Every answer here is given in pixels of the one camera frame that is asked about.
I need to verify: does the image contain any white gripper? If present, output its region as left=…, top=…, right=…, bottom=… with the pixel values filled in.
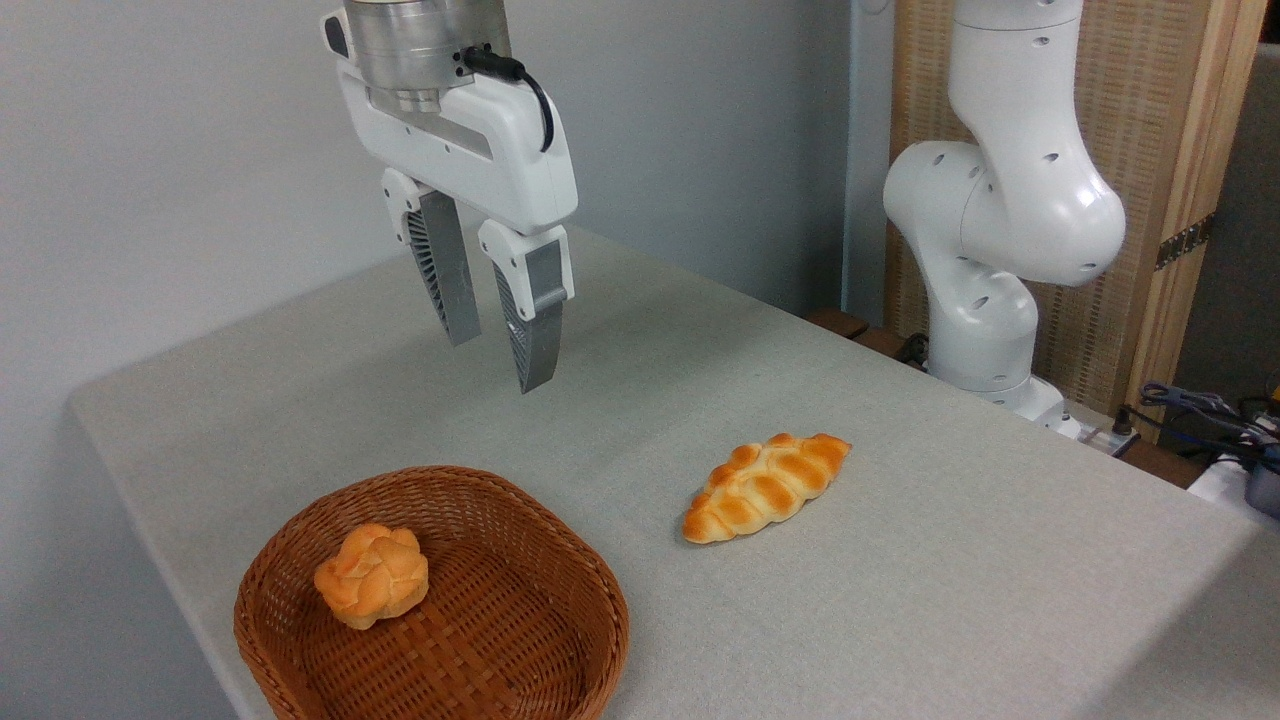
left=335, top=58, right=580, bottom=395

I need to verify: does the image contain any long braided bread loaf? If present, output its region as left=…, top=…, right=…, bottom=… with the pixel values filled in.
left=682, top=432, right=853, bottom=546

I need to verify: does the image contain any round knotted bread roll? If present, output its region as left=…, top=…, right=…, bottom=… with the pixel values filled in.
left=313, top=523, right=430, bottom=631

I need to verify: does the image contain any brown wicker basket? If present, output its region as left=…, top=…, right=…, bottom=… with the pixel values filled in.
left=233, top=465, right=631, bottom=720

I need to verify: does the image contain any grey tablecloth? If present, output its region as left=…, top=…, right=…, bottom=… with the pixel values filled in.
left=68, top=222, right=1280, bottom=720

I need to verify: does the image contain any white power strip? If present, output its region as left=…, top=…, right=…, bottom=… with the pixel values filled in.
left=1058, top=404, right=1141, bottom=459

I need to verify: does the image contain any wooden woven folding screen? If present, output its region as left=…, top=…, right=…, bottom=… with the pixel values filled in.
left=885, top=0, right=1269, bottom=443

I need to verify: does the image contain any black screen hinge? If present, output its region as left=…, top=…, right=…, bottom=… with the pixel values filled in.
left=1155, top=212, right=1217, bottom=271

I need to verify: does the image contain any white box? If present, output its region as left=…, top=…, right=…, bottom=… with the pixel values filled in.
left=1188, top=452, right=1280, bottom=533

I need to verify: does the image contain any dark blue container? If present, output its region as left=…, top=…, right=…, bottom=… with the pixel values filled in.
left=1244, top=464, right=1280, bottom=520

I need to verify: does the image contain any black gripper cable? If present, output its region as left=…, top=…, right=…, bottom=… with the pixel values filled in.
left=461, top=46, right=555, bottom=154

